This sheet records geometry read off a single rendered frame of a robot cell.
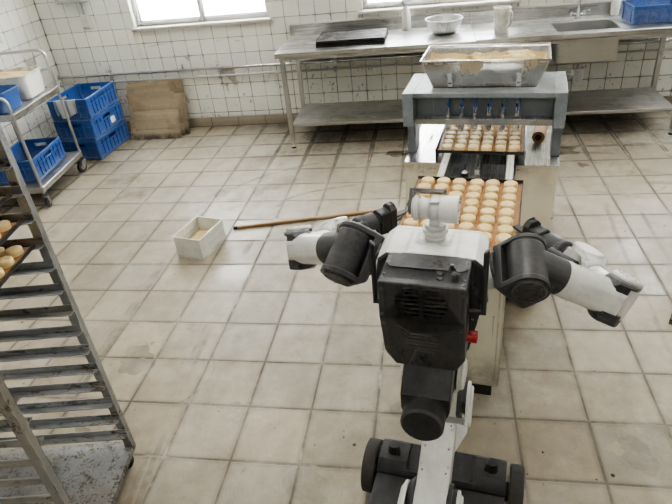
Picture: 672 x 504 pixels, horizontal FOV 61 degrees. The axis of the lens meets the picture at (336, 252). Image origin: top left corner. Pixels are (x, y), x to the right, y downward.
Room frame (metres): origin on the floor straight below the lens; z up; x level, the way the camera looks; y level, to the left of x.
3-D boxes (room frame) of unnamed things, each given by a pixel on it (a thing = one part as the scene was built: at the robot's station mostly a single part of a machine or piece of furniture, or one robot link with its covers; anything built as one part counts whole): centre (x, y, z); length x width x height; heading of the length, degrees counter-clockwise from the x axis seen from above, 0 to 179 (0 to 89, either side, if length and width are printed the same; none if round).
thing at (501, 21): (4.93, -1.59, 0.98); 0.20 x 0.14 x 0.20; 29
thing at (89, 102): (5.69, 2.31, 0.50); 0.60 x 0.40 x 0.20; 171
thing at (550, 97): (2.62, -0.78, 1.01); 0.72 x 0.33 x 0.34; 70
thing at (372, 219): (1.73, -0.16, 1.00); 0.12 x 0.10 x 0.13; 114
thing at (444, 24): (5.17, -1.15, 0.94); 0.33 x 0.33 x 0.12
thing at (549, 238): (1.49, -0.64, 1.00); 0.12 x 0.10 x 0.13; 24
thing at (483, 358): (2.15, -0.61, 0.45); 0.70 x 0.34 x 0.90; 160
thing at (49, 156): (4.77, 2.57, 0.29); 0.56 x 0.38 x 0.20; 176
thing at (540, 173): (3.07, -0.94, 0.42); 1.28 x 0.72 x 0.84; 160
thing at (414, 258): (1.14, -0.23, 1.11); 0.34 x 0.30 x 0.36; 69
